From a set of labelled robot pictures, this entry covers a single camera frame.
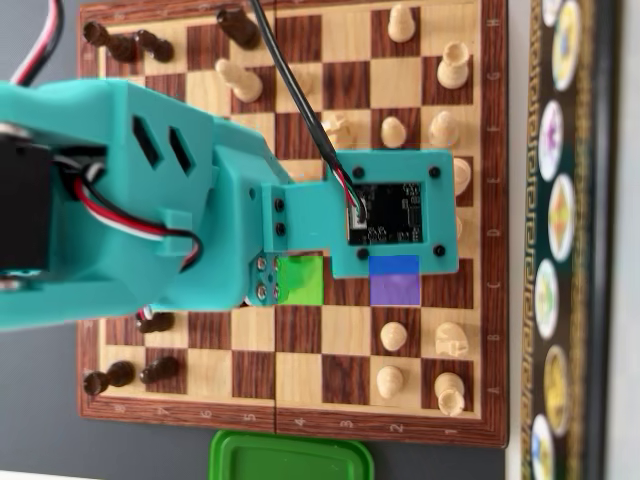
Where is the dark wooden pawn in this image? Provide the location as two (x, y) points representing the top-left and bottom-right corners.
(139, 355), (182, 386)
(135, 311), (177, 336)
(135, 28), (176, 64)

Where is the light wooden knight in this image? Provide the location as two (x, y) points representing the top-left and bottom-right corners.
(322, 111), (357, 151)
(434, 320), (471, 358)

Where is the wooden folding chessboard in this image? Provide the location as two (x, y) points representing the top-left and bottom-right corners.
(75, 0), (511, 449)

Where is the light wooden rook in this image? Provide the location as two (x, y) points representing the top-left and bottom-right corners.
(433, 371), (467, 418)
(436, 40), (472, 91)

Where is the black camera cable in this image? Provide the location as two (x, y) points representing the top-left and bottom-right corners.
(248, 0), (369, 221)

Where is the dark wooden rook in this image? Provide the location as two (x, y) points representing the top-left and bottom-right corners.
(81, 20), (142, 64)
(82, 360), (138, 397)

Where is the light wooden bishop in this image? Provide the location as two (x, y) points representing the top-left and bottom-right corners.
(428, 110), (461, 151)
(214, 57), (264, 104)

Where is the black gold patterned game box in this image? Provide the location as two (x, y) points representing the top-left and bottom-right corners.
(518, 0), (619, 480)

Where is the light wooden king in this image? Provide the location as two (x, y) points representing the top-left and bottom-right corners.
(452, 156), (473, 198)

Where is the dark wooden knight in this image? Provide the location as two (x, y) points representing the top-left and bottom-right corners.
(215, 8), (262, 51)

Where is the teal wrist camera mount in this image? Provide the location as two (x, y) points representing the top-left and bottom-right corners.
(262, 148), (460, 280)

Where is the green plastic lid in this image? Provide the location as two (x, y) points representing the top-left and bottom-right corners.
(208, 428), (376, 480)

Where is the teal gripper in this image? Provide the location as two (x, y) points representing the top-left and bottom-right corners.
(199, 119), (301, 310)

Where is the red white black servo cable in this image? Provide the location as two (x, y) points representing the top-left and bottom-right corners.
(52, 152), (205, 274)
(8, 0), (67, 87)

